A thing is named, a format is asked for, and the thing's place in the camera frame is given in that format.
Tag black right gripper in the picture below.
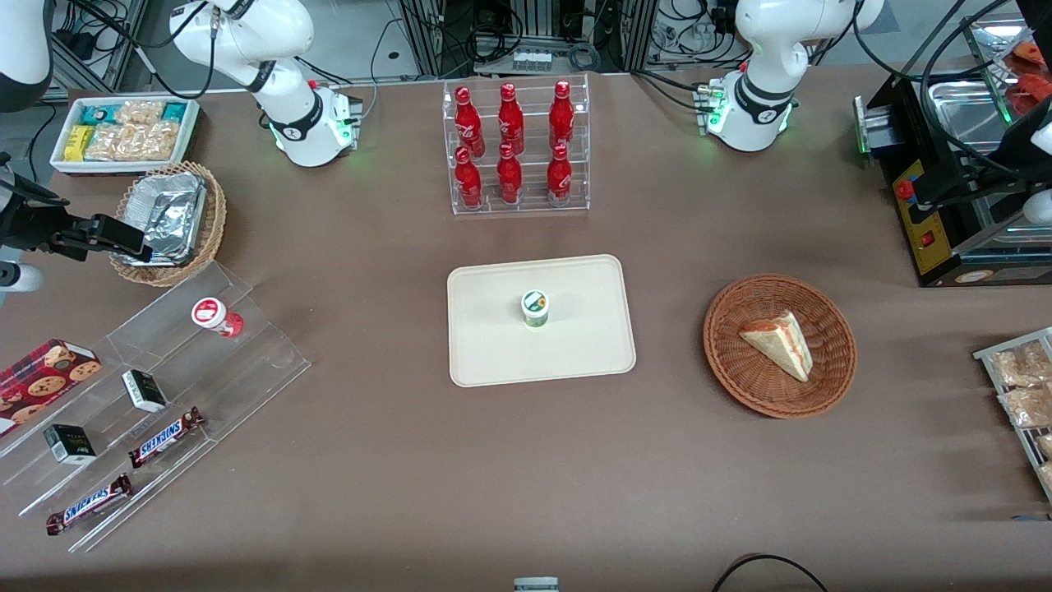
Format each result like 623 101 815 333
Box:
0 177 155 265

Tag green yogurt cup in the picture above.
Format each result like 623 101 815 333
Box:
520 289 551 330

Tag red gum bottle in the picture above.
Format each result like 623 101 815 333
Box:
191 298 246 339

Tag cream plastic tray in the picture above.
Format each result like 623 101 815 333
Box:
446 254 637 388

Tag aluminium foil container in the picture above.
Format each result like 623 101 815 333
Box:
113 172 207 267

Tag white plastic bin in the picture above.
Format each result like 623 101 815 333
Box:
49 95 202 177

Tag yellow snack packet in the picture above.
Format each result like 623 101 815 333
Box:
63 124 96 164

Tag large clear snack bag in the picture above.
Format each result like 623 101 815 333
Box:
85 120 183 162

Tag oval tan wicker basket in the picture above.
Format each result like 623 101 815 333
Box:
108 160 228 289

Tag small clear snack bag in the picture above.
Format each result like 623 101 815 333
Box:
115 99 166 127

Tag red cookie box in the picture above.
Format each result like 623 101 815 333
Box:
0 338 104 439

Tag small black box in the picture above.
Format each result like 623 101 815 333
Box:
121 369 168 414
43 423 98 466

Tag clear acrylic stepped shelf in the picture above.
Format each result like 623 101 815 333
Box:
0 261 312 554

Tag Snickers chocolate bar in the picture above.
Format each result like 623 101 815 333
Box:
127 406 205 470
45 473 135 537

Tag red cola bottle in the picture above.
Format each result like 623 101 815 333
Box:
496 144 524 206
497 82 526 156
548 80 575 154
454 146 484 210
454 86 485 158
547 144 574 207

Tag clear acrylic bottle rack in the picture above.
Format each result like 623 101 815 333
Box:
442 73 592 217

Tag round brown wicker basket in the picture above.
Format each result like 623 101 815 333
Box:
703 274 858 420

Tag wrapped triangle sandwich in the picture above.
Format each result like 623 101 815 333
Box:
738 310 814 383

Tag black food warmer cabinet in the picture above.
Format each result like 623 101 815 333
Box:
853 15 1052 289

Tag red food in warmer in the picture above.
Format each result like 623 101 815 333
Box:
1007 41 1052 118

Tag black cable loop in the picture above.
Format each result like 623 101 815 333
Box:
710 553 832 592

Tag grey wire rack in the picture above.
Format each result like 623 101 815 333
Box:
973 326 1052 504

